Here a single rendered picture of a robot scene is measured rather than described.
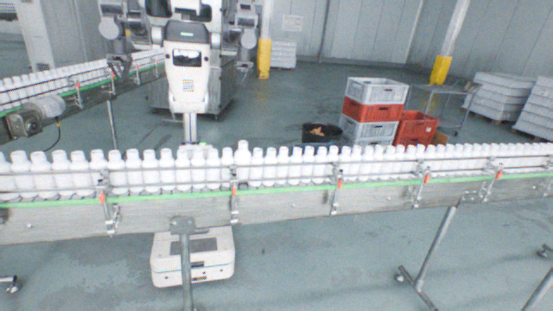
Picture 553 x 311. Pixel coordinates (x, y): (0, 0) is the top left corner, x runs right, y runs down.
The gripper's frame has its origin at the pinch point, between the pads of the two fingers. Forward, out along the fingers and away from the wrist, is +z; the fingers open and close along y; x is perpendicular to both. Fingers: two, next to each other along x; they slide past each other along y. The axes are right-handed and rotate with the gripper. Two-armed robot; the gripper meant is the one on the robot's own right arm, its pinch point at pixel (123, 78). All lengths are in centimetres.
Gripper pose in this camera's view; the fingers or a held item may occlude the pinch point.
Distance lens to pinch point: 124.3
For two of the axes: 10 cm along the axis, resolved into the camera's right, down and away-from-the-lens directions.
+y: 2.5, 4.4, -8.6
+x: 9.6, -0.2, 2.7
